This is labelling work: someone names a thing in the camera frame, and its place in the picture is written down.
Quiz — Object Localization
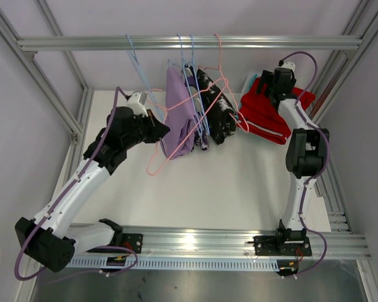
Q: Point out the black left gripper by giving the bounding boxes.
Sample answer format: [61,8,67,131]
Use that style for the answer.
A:
[122,109,170,150]

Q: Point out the lilac purple trousers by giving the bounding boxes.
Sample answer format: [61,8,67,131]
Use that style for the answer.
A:
[161,67,196,160]

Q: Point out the teal trousers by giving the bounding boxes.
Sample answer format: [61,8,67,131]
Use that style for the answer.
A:
[246,74,258,90]

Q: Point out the white plastic mesh basket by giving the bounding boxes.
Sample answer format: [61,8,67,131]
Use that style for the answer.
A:
[241,72,258,96]

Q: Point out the red trousers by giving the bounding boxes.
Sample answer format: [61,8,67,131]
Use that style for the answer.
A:
[235,77,316,146]

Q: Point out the pink wire hanger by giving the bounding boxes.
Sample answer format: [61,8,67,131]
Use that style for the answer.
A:
[199,33,249,134]
[146,77,226,176]

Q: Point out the blue hanger with lilac trousers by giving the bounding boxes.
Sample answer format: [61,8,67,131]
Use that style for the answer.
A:
[166,33,209,139]

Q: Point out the light blue wire hanger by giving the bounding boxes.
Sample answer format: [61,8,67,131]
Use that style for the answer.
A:
[125,35,164,121]

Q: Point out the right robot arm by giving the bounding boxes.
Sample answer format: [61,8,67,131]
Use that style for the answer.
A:
[253,63,329,257]

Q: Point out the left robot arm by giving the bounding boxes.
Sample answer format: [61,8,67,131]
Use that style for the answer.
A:
[14,106,170,272]

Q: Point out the grey purple patterned trousers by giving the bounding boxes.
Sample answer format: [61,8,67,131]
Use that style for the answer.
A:
[182,63,209,151]

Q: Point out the black white patterned trousers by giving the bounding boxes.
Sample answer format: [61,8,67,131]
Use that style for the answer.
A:
[197,69,236,145]

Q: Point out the blue hanger with patterned trousers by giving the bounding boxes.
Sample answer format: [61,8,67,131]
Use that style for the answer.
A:
[183,33,210,139]

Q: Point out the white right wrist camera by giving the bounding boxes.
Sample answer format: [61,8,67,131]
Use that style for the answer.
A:
[278,60,295,72]

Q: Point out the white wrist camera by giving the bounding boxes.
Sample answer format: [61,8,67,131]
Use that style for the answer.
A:
[278,60,295,72]
[126,91,148,116]

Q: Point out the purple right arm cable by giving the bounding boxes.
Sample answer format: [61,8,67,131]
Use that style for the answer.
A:
[278,50,331,279]

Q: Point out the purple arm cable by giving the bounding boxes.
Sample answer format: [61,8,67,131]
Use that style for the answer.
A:
[278,50,331,279]
[13,86,139,281]

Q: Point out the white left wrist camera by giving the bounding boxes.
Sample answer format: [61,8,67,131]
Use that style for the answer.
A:
[126,91,148,116]

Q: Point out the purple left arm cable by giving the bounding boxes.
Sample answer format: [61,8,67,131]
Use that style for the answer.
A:
[13,86,139,281]

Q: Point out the aluminium frame structure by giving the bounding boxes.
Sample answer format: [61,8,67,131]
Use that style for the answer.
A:
[0,0,378,302]

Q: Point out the white slotted cable duct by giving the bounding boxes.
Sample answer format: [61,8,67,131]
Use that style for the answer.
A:
[67,255,279,272]

